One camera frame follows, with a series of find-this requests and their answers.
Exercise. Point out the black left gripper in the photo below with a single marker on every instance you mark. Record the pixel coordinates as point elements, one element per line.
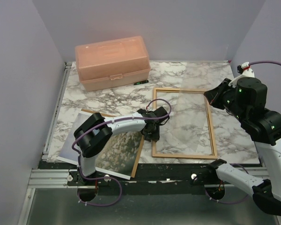
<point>154,137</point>

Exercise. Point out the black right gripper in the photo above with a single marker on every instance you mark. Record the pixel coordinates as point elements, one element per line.
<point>213,95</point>

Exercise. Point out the brown frame backing board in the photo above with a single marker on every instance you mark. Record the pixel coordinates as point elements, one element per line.
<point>121,155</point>

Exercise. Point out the flower field photo print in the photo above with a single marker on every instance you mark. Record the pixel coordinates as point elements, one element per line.
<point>67,154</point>

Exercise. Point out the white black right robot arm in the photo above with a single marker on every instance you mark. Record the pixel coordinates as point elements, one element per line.
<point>246,101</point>

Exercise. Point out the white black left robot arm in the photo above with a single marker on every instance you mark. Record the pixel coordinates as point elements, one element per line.
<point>91,137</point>

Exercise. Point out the black green marker pen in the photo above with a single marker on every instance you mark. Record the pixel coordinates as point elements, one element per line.
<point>141,82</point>

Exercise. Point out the pink plastic storage box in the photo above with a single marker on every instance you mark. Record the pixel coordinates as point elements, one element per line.
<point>112,63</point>

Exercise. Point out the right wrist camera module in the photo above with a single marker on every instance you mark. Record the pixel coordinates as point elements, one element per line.
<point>245,70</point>

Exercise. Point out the black robot mounting base rail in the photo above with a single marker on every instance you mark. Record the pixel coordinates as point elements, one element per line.
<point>150,179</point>

